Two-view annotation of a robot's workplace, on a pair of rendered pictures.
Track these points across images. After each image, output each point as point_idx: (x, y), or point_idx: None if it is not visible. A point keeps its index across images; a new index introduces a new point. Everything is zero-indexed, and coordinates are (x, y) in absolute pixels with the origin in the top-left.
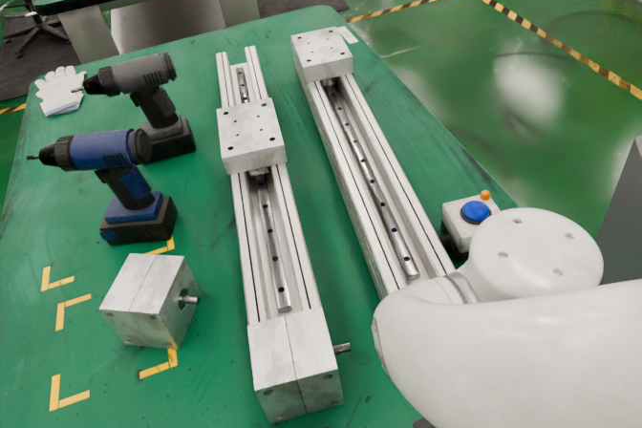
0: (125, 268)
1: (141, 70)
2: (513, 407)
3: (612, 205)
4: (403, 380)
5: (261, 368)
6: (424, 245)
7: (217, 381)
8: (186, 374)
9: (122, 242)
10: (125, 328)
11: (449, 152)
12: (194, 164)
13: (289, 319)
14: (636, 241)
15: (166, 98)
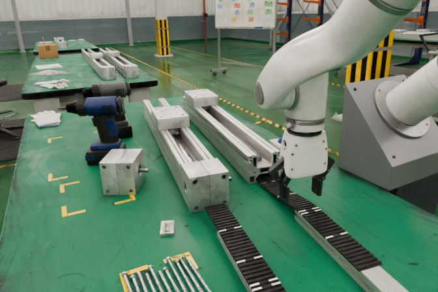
0: (110, 152)
1: (115, 87)
2: (305, 53)
3: (343, 119)
4: (270, 75)
5: (190, 173)
6: (262, 145)
7: (159, 203)
8: (141, 201)
9: (96, 163)
10: (109, 178)
11: (268, 135)
12: (132, 141)
13: (202, 161)
14: (354, 131)
15: None
